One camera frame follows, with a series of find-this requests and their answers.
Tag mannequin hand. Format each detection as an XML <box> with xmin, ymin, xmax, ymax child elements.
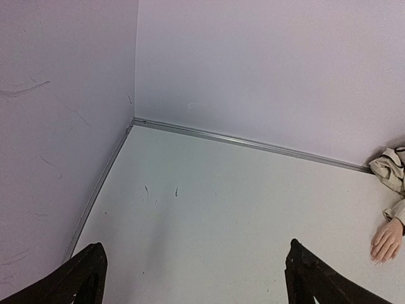
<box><xmin>371</xmin><ymin>218</ymin><xmax>404</xmax><ymax>263</ymax></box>

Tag beige jacket cloth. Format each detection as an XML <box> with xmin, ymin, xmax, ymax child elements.
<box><xmin>369</xmin><ymin>147</ymin><xmax>404</xmax><ymax>225</ymax></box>

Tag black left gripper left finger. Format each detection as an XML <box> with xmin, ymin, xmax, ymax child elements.
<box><xmin>1</xmin><ymin>243</ymin><xmax>108</xmax><ymax>303</ymax></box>

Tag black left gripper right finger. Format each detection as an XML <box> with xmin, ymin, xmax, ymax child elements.
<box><xmin>285</xmin><ymin>239</ymin><xmax>389</xmax><ymax>304</ymax></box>

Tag aluminium table edge rail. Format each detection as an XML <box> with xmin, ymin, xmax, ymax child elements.
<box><xmin>63</xmin><ymin>117</ymin><xmax>371</xmax><ymax>262</ymax></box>

